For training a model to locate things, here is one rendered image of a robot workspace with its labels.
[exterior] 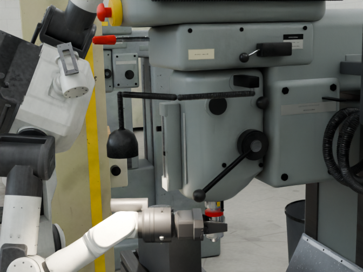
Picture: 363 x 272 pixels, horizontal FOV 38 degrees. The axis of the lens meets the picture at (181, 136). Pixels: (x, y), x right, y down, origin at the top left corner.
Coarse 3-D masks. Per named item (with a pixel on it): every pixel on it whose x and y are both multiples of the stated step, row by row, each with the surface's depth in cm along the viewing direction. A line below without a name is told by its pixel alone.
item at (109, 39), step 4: (96, 36) 125; (100, 36) 126; (104, 36) 126; (108, 36) 126; (112, 36) 126; (92, 40) 126; (96, 40) 125; (100, 40) 125; (104, 40) 126; (108, 40) 126; (112, 40) 126; (116, 40) 127; (120, 40) 127; (124, 40) 128; (128, 40) 128; (132, 40) 128; (136, 40) 129; (140, 40) 129; (144, 40) 130; (148, 40) 130; (96, 44) 126; (100, 44) 126; (104, 44) 127; (108, 44) 127; (112, 44) 127
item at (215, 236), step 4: (208, 216) 132; (220, 216) 132; (208, 220) 132; (212, 220) 131; (216, 220) 131; (220, 220) 132; (208, 236) 133; (212, 236) 132; (216, 236) 132; (220, 236) 132
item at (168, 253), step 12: (180, 240) 164; (192, 240) 166; (144, 252) 178; (156, 252) 170; (168, 252) 163; (180, 252) 165; (192, 252) 167; (144, 264) 179; (156, 264) 171; (168, 264) 164; (180, 264) 165; (192, 264) 168
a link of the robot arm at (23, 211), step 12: (12, 204) 128; (24, 204) 129; (36, 204) 131; (12, 216) 128; (24, 216) 128; (36, 216) 131; (12, 228) 127; (24, 228) 128; (36, 228) 131; (0, 240) 129; (12, 240) 127; (24, 240) 127; (36, 240) 132; (0, 252) 126; (12, 252) 126; (24, 252) 126; (36, 252) 131; (0, 264) 125; (12, 264) 124; (24, 264) 124; (36, 264) 125
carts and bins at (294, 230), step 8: (304, 200) 346; (288, 208) 337; (296, 208) 343; (304, 208) 346; (288, 216) 318; (296, 216) 344; (304, 216) 347; (288, 224) 321; (296, 224) 313; (304, 224) 308; (288, 232) 323; (296, 232) 314; (304, 232) 309; (288, 240) 325; (296, 240) 316; (288, 248) 328; (288, 256) 330
